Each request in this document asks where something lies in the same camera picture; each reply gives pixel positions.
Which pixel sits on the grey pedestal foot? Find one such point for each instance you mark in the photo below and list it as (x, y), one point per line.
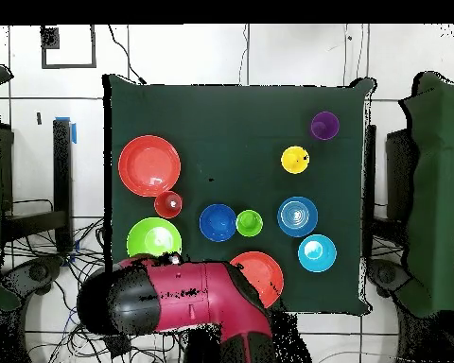
(387, 274)
(38, 272)

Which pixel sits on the green plastic cup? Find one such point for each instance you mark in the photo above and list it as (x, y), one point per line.
(249, 224)

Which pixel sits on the dark green tablecloth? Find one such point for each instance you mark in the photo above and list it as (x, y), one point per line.
(230, 124)

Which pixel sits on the light blue plastic bowl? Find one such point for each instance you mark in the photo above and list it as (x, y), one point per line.
(317, 254)

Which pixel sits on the black square frame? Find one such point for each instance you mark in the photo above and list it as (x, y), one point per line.
(68, 66)

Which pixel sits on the dark blue plastic bowl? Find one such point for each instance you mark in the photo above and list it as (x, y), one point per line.
(217, 223)

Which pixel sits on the yellow plastic cup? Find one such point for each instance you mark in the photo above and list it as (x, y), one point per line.
(293, 160)

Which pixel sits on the orange plastic cup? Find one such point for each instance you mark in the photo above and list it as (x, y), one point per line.
(162, 207)

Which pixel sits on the blue ribbed plastic bowl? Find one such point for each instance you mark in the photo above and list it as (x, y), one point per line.
(297, 217)

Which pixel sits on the blue tape strip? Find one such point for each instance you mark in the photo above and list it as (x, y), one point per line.
(74, 133)

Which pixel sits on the black power brick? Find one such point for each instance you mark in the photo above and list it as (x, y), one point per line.
(118, 346)

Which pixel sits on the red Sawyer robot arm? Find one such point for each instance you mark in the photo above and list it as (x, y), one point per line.
(189, 291)

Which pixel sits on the black metal post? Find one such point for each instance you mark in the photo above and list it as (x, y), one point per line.
(370, 170)
(62, 170)

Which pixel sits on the green plastic bowl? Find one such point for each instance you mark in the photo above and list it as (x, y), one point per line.
(147, 238)

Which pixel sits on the purple plastic cup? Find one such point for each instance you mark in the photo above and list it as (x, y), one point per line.
(324, 126)

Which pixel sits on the orange plastic bowl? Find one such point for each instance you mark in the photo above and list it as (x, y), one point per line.
(265, 276)
(149, 165)

